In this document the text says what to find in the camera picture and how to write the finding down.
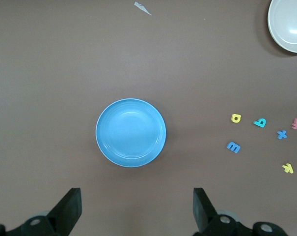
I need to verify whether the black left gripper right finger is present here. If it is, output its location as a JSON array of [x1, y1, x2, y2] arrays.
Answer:
[[192, 188, 289, 236]]

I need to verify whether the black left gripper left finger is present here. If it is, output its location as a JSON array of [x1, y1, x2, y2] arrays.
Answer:
[[0, 188, 82, 236]]

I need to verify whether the blue foam letter m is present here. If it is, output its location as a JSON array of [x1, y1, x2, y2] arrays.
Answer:
[[226, 141, 242, 153]]

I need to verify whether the yellow foam letter k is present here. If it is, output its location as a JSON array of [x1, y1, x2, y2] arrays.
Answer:
[[282, 163, 295, 174]]

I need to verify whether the blue plate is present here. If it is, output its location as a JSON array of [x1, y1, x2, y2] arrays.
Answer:
[[95, 98, 167, 168]]

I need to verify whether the beige plate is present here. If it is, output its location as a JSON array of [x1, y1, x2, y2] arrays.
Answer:
[[267, 0, 297, 54]]

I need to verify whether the white paper scrap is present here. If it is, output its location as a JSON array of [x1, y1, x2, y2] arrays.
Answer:
[[134, 1, 153, 16]]

